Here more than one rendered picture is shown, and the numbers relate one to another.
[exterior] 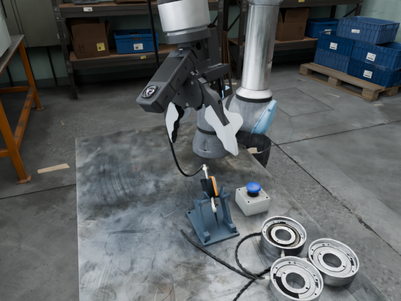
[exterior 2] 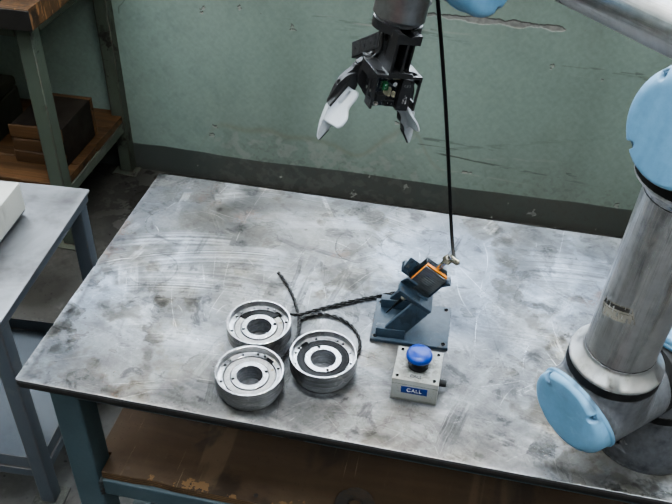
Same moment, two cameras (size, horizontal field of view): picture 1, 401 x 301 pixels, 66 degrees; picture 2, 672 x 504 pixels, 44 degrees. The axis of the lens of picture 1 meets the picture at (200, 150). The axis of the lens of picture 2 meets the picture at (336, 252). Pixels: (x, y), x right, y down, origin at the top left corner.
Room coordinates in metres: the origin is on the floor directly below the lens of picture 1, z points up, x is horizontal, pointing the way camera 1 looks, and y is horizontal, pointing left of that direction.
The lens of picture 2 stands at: (1.02, -0.97, 1.77)
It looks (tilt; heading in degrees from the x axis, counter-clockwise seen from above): 39 degrees down; 121
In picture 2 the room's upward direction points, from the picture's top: 1 degrees clockwise
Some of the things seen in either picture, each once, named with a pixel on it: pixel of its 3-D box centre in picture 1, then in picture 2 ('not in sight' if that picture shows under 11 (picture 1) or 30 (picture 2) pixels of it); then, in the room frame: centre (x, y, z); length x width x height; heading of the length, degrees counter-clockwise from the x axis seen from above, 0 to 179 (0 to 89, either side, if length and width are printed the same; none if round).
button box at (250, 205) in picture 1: (251, 197); (420, 375); (0.68, -0.14, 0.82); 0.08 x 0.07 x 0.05; 20
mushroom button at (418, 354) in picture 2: (253, 192); (418, 362); (0.67, -0.15, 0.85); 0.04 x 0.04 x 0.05
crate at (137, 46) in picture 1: (135, 41); not in sight; (4.01, 0.81, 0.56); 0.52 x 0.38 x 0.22; 107
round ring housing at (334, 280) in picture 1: (330, 263); (249, 379); (0.46, -0.29, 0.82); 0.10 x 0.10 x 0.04
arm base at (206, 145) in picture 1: (212, 135); (651, 410); (1.00, -0.05, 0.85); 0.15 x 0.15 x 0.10
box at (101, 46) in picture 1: (89, 37); not in sight; (3.80, 1.30, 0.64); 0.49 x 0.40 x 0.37; 115
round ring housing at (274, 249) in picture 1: (282, 237); (323, 362); (0.53, -0.20, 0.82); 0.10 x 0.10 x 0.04
